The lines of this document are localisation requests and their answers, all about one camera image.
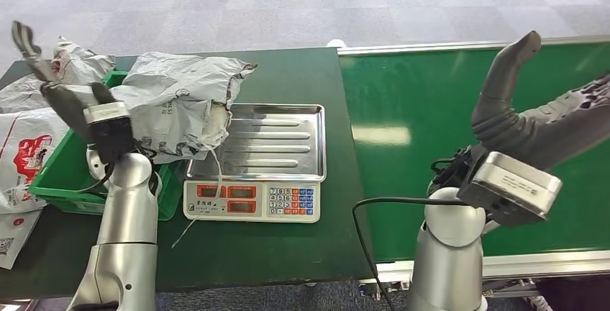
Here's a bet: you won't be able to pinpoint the white bag with QR code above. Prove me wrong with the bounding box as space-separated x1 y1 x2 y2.
0 208 45 271

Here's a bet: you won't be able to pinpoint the metal conveyor underframe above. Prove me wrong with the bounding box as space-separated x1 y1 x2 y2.
358 276 542 301

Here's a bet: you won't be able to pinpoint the crumpled grey bag red marks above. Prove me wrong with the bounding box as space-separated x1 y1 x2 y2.
0 35 117 114

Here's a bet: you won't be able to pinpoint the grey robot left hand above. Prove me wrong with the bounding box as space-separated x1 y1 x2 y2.
11 20 117 142

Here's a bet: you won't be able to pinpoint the green conveyor belt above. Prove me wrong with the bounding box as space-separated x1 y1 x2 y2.
337 35 610 282

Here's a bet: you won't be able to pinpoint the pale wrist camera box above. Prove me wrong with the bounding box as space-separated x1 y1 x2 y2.
83 101 131 125
456 150 564 228

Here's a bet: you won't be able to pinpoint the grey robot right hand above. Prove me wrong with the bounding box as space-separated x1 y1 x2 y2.
470 30 610 172

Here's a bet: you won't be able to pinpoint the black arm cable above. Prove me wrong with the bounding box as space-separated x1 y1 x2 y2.
352 197 471 311

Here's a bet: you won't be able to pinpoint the steel tray electronic scale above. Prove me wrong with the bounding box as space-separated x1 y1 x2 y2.
183 104 328 225

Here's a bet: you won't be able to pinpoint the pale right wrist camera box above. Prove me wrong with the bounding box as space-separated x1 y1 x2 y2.
456 150 564 228

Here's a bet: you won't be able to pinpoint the white bag large red print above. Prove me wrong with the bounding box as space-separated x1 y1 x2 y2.
0 107 73 215

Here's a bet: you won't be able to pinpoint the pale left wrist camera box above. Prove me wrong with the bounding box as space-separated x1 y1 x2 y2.
83 101 131 125

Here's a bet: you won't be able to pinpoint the grey courier bag with print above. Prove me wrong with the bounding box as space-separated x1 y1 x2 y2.
108 51 259 251

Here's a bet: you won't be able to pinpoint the green plastic crate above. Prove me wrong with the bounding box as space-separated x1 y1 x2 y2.
29 70 185 222

